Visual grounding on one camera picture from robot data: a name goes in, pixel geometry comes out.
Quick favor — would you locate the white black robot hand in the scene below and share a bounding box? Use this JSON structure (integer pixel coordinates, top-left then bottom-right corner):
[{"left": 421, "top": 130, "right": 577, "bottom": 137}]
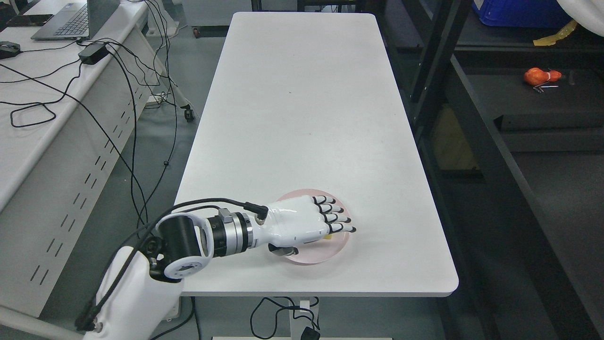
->
[{"left": 251, "top": 195, "right": 356, "bottom": 256}]

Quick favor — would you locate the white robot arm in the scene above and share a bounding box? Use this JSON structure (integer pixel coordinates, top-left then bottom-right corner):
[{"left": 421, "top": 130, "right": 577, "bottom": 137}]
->
[{"left": 75, "top": 198, "right": 269, "bottom": 340}]

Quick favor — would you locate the black metal shelf rack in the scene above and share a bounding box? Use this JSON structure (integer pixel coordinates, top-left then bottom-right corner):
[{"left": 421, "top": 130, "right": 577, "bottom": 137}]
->
[{"left": 365, "top": 0, "right": 603, "bottom": 340}]

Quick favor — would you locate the pink round plate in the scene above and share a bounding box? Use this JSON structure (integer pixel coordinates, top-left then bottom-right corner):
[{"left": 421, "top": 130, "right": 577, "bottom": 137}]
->
[{"left": 278, "top": 188, "right": 350, "bottom": 265}]

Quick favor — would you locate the white main table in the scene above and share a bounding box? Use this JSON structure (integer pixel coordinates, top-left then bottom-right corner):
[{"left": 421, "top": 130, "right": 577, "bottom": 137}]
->
[{"left": 176, "top": 12, "right": 459, "bottom": 297}]

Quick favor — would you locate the black power adapter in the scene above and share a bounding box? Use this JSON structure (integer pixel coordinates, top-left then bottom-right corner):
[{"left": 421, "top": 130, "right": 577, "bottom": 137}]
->
[{"left": 78, "top": 42, "right": 109, "bottom": 65}]

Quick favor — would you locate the white side desk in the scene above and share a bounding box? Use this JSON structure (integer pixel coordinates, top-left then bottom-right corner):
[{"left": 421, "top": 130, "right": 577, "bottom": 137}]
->
[{"left": 0, "top": 1, "right": 166, "bottom": 318}]

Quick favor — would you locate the orange plastic object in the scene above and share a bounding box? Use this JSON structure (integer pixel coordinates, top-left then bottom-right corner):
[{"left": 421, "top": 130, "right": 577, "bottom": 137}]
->
[{"left": 523, "top": 67, "right": 562, "bottom": 86}]

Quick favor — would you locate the grey laptop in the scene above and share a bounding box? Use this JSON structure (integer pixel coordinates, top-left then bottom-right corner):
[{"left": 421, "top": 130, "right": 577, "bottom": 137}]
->
[{"left": 31, "top": 0, "right": 121, "bottom": 41}]

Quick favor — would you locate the blue plastic bin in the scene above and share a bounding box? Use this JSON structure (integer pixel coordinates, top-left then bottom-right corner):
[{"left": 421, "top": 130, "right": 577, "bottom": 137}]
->
[{"left": 472, "top": 0, "right": 571, "bottom": 28}]

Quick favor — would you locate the yellow tape strip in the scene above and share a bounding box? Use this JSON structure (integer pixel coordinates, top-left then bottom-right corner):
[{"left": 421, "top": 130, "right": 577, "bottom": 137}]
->
[{"left": 533, "top": 19, "right": 578, "bottom": 47}]

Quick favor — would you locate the black computer mouse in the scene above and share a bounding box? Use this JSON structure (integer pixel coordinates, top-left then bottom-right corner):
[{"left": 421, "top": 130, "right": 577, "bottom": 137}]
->
[{"left": 0, "top": 41, "right": 22, "bottom": 60}]

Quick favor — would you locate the black phone on desk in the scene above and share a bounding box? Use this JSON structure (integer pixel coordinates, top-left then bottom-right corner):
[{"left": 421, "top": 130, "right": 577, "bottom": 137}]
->
[{"left": 6, "top": 14, "right": 54, "bottom": 27}]

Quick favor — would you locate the black cable under table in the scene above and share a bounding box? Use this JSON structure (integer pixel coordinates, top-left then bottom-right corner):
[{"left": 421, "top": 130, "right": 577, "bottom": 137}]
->
[{"left": 249, "top": 296, "right": 321, "bottom": 340}]

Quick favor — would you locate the black cable on desk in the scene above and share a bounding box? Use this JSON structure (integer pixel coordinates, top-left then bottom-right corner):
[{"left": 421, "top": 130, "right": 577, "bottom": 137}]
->
[{"left": 0, "top": 38, "right": 180, "bottom": 227}]

